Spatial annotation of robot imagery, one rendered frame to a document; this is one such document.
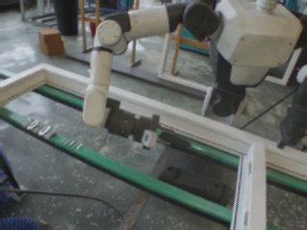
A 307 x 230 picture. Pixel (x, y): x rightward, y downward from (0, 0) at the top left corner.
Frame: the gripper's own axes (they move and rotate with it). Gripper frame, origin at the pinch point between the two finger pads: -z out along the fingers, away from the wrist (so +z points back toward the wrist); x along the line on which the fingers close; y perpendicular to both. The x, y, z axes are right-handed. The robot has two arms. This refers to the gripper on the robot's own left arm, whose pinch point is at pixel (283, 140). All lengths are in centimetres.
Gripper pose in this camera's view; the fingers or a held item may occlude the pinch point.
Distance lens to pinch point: 80.7
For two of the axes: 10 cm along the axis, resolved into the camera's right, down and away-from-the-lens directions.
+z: 1.2, -7.9, -6.0
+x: -4.0, 5.2, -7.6
